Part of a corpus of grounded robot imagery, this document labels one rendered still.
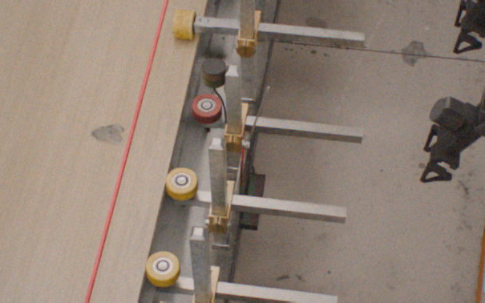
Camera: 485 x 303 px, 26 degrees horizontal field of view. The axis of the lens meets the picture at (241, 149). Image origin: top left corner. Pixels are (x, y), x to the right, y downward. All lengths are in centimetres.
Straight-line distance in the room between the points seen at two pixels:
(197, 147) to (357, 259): 80
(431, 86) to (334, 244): 81
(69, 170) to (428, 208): 148
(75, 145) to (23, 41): 41
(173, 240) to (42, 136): 45
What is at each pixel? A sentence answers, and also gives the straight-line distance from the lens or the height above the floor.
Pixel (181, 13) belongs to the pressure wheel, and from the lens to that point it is 293.
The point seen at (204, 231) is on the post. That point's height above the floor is 113.
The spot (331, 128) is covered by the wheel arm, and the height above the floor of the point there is 86.
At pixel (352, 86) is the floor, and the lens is 406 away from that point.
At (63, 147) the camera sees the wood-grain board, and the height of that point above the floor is 90.
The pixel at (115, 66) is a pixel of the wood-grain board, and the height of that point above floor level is 90.
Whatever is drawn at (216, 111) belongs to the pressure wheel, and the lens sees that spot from 279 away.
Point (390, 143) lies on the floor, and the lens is 390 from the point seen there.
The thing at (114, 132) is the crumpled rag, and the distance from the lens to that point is 277.
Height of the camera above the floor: 306
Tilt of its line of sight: 53 degrees down
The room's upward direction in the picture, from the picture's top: 1 degrees counter-clockwise
